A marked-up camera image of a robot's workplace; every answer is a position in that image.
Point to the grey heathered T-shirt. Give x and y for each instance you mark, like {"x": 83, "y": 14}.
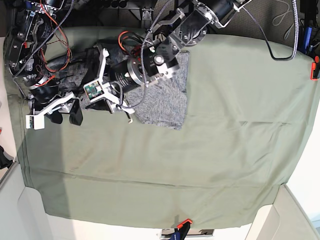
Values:
{"x": 165, "y": 104}

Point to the metal table bracket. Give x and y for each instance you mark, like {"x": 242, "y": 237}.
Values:
{"x": 146, "y": 17}

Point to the orange black clamp bottom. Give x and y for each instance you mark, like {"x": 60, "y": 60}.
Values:
{"x": 181, "y": 231}

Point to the orange black clamp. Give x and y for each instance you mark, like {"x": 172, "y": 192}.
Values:
{"x": 315, "y": 69}
{"x": 181, "y": 231}

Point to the blue clamp handle right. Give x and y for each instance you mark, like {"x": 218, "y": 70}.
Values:
{"x": 304, "y": 39}

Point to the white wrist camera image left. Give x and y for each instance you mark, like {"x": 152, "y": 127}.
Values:
{"x": 36, "y": 122}

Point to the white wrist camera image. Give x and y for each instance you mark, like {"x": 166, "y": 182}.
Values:
{"x": 93, "y": 89}
{"x": 36, "y": 122}

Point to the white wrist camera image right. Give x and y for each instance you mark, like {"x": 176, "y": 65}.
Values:
{"x": 93, "y": 89}

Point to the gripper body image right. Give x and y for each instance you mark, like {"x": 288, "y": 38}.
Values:
{"x": 122, "y": 78}

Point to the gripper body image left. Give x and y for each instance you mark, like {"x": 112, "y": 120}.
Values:
{"x": 46, "y": 97}

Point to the black object left edge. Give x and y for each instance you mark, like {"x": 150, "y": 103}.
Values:
{"x": 4, "y": 161}

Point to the orange black clamp right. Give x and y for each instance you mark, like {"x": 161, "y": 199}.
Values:
{"x": 315, "y": 69}

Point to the green table cloth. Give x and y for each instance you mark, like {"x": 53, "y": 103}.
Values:
{"x": 248, "y": 121}

